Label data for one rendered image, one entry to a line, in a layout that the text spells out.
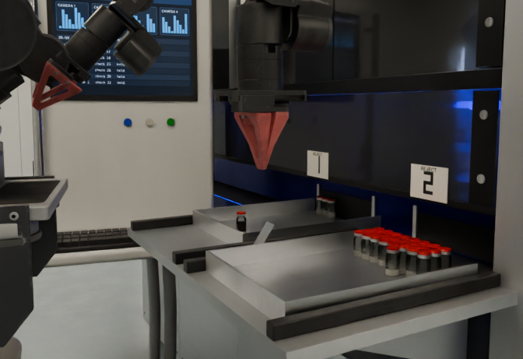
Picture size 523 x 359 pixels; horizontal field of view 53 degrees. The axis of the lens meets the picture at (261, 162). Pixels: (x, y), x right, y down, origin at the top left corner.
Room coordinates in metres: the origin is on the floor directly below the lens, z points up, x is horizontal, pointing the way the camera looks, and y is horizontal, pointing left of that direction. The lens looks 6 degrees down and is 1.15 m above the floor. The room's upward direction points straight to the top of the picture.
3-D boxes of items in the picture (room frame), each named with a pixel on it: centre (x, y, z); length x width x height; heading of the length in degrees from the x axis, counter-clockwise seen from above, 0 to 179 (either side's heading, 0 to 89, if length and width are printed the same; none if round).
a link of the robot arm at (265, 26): (0.67, 0.00, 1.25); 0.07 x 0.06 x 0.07; 125
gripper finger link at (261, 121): (0.67, -0.01, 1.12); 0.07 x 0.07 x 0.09; 28
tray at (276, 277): (0.81, -0.12, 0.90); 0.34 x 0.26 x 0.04; 118
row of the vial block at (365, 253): (0.86, -0.22, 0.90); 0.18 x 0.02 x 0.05; 28
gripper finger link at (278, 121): (0.66, 0.01, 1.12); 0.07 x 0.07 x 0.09; 28
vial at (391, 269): (0.82, -0.21, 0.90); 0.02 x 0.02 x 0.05
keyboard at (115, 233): (1.33, 0.36, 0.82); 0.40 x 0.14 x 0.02; 108
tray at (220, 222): (1.16, -0.05, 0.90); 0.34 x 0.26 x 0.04; 119
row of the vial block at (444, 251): (0.88, -0.26, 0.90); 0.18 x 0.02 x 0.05; 28
